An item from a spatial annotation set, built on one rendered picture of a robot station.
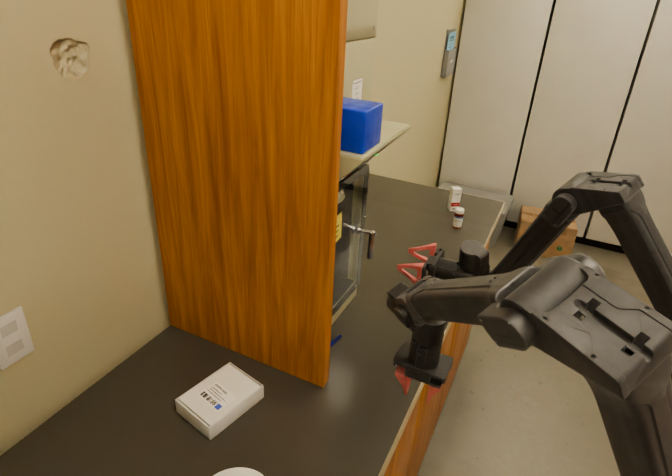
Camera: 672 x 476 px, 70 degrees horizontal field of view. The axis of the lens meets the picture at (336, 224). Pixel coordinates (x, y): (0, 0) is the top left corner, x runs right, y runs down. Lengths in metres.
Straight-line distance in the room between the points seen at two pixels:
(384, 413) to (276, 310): 0.35
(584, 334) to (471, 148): 3.77
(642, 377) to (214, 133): 0.87
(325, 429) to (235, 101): 0.73
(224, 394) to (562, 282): 0.86
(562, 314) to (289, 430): 0.80
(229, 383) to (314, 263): 0.36
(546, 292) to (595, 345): 0.06
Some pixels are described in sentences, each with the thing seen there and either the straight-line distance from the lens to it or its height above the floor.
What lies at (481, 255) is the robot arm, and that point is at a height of 1.25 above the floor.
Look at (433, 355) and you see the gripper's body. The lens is 0.94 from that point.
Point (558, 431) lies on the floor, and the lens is 2.66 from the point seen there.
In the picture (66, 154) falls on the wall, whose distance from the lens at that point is 1.14.
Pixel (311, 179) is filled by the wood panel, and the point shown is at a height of 1.48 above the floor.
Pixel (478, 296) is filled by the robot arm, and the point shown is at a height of 1.51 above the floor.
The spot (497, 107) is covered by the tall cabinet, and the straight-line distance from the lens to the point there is 4.09.
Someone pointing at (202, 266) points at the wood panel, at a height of 1.18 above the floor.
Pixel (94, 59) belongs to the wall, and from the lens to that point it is 1.16.
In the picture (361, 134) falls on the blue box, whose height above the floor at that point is 1.55.
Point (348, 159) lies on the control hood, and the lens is 1.00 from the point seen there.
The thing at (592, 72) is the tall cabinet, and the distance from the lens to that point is 4.01.
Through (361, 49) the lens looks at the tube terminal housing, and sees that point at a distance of 1.20.
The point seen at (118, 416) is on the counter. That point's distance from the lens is 1.26.
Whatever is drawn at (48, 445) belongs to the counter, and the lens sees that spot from 1.25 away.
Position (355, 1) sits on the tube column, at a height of 1.79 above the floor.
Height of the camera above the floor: 1.83
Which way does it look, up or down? 27 degrees down
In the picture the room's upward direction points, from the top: 3 degrees clockwise
